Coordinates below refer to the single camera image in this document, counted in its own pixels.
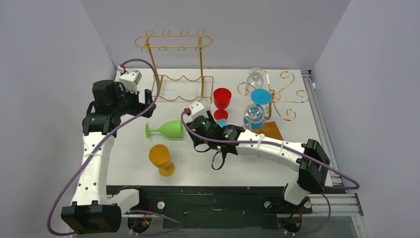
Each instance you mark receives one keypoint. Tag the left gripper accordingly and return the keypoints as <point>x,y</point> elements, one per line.
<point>138,107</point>

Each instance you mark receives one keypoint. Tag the green plastic goblet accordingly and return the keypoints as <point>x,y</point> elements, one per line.
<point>171,129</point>

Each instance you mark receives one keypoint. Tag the blue plastic goblet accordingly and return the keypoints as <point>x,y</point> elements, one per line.
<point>261,97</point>
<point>221,122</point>

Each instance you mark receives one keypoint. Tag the small clear front wine glass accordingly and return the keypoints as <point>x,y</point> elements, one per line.
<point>254,117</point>

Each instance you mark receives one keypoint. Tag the clear patterned wine glass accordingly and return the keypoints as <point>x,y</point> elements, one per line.
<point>256,77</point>

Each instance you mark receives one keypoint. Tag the gold hook rack wooden base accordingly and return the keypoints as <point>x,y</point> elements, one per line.
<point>270,128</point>

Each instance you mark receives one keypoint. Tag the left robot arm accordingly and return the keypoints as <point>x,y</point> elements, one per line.
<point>91,211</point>

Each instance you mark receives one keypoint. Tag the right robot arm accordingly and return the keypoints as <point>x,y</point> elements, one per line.
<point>308,160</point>

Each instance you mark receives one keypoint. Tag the orange plastic goblet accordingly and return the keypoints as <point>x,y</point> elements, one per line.
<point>160,157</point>

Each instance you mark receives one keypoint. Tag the clear glass near red goblet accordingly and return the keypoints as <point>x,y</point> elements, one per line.
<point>203,104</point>

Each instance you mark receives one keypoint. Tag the red plastic goblet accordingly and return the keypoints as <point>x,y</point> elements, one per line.
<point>221,99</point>

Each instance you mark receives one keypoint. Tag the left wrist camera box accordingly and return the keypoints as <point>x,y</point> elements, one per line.
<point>129,78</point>

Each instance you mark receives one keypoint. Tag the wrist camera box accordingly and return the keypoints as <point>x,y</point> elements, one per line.
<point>195,112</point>
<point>129,78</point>

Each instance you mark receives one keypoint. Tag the tall gold wire glass rack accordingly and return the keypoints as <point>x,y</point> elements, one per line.
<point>203,41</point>

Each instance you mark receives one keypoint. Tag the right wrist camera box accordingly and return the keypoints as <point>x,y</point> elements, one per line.
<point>195,112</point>

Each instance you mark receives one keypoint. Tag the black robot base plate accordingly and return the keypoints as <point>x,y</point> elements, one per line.
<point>217,207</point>

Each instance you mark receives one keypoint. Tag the aluminium table frame rail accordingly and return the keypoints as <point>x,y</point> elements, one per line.
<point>341,201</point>

